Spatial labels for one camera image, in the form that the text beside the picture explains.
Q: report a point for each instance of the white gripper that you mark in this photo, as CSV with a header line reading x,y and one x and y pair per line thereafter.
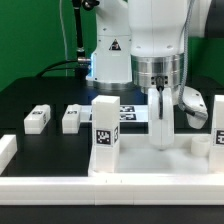
x,y
161,114

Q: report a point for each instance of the white desk top tray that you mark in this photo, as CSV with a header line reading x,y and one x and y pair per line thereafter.
x,y
190,154

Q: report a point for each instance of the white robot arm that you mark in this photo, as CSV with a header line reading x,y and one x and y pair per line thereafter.
x,y
145,43

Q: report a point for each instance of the white U-shaped border fence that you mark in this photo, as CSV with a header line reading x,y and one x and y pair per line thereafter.
x,y
121,189

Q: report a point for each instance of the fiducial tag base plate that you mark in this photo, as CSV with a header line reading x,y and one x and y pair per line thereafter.
x,y
128,113

